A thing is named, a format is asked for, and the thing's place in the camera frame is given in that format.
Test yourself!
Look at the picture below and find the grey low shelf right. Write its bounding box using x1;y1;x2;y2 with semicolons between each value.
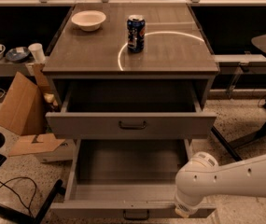
213;54;266;67

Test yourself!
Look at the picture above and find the blue patterned bowl right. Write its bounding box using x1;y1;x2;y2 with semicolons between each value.
6;47;30;63

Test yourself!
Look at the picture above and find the grey drawer cabinet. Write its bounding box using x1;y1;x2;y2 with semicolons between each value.
41;2;220;147

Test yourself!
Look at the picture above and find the black floor cable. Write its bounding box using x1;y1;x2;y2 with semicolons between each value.
0;175;38;224

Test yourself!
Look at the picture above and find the white paper cup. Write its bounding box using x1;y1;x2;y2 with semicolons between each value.
28;43;46;63

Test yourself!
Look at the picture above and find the grey top drawer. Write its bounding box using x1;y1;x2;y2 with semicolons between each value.
47;79;216;139

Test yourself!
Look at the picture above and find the black table stand right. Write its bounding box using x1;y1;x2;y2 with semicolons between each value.
211;94;266;161

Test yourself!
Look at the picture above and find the blue soda can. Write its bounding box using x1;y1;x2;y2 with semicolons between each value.
127;15;146;53

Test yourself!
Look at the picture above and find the grey drawer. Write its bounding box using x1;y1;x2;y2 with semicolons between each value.
49;138;217;221
47;79;216;139

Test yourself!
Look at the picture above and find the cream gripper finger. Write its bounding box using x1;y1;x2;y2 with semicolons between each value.
175;208;189;218

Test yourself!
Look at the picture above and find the open cardboard box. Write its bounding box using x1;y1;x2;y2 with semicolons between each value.
0;63;75;162

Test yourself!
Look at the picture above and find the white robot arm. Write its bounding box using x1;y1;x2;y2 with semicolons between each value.
175;152;266;217

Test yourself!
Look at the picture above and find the grey low shelf left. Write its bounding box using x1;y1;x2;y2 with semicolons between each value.
0;58;37;77

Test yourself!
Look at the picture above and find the grey low shelf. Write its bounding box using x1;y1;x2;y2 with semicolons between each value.
213;54;266;67
0;58;37;77

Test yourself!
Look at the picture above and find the white paper bowl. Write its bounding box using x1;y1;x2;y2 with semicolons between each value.
71;10;106;32

